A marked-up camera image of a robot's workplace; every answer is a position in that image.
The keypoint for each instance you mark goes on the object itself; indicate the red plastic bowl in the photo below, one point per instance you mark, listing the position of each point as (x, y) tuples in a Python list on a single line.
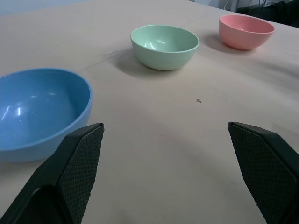
[(243, 32)]

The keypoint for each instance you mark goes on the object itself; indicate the green plastic bowl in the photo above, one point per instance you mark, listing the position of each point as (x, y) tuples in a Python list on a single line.
[(163, 44)]

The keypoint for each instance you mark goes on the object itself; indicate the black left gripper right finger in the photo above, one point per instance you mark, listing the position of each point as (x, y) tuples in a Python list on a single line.
[(266, 172)]

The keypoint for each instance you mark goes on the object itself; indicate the blue plastic bowl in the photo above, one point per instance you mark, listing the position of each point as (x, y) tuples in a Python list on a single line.
[(35, 112)]

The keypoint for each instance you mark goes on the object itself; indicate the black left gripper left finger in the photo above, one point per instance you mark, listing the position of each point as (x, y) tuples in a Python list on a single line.
[(70, 172)]

